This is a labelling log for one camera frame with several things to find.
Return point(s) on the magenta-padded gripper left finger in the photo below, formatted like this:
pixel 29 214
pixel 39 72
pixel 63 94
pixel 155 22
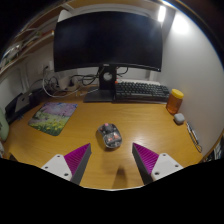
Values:
pixel 58 165

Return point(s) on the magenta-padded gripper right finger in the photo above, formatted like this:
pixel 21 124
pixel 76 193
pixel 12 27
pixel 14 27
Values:
pixel 165 165

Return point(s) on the transparent computer mouse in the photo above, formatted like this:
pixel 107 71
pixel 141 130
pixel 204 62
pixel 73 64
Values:
pixel 110 135

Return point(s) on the flower print mouse pad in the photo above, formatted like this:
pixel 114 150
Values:
pixel 52 117

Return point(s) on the pen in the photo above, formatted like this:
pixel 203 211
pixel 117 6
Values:
pixel 193 135

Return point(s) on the small grey earbud case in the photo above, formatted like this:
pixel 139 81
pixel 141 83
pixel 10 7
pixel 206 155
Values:
pixel 179 118

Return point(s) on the orange jar with yellow lid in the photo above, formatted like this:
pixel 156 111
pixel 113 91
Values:
pixel 174 103

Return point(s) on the pale green object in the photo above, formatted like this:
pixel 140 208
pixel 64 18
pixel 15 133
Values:
pixel 3 126

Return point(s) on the silver mini computer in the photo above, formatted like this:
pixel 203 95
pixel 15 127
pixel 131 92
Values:
pixel 21 102

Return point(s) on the black keyboard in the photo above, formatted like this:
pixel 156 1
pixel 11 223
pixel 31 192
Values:
pixel 141 91

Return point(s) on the white power strip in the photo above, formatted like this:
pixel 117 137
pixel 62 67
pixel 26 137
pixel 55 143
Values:
pixel 65 85

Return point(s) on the wooden shelf unit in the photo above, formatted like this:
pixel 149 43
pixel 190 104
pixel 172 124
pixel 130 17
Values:
pixel 30 41

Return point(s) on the black curved monitor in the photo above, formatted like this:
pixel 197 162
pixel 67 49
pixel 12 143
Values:
pixel 106 40

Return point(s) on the bright lamp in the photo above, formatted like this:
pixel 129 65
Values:
pixel 162 13

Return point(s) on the white wall socket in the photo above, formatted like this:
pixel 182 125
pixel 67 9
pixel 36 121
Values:
pixel 47 66

